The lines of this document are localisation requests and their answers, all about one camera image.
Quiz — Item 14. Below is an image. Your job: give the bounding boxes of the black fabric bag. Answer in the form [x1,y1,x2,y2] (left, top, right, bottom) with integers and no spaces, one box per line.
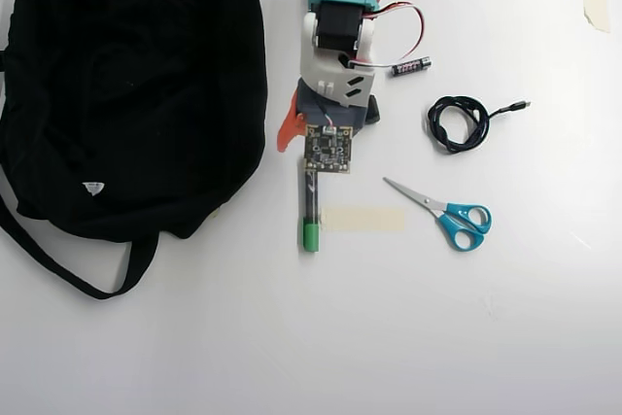
[0,0,270,301]

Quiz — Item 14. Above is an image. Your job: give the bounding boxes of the blue-handled scissors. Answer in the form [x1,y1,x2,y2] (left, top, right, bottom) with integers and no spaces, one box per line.
[382,176,494,253]

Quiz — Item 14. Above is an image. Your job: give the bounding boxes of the black coiled USB cable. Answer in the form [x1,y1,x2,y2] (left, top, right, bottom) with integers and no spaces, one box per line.
[426,95,532,156]

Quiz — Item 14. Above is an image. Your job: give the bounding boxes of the torn beige masking tape strip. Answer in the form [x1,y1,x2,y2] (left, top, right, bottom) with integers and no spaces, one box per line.
[581,0,611,35]

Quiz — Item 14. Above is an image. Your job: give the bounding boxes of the red white servo wire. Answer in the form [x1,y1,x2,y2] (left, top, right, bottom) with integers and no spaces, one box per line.
[347,4,428,71]

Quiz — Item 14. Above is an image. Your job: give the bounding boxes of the long beige masking tape strip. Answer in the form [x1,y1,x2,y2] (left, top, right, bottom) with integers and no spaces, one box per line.
[320,207,407,234]

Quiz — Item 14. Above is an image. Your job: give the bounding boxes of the black AAA battery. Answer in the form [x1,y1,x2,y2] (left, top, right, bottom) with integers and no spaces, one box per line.
[389,57,432,79]

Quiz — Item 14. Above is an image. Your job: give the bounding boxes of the dark navy gripper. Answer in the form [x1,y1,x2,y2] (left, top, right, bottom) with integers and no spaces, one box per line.
[277,80,368,154]

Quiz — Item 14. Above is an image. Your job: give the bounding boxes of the green marker pen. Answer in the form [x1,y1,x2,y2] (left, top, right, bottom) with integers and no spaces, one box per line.
[296,166,323,255]

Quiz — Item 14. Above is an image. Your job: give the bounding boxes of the bare camera circuit board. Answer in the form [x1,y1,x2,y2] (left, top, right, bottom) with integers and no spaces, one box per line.
[303,123,353,176]

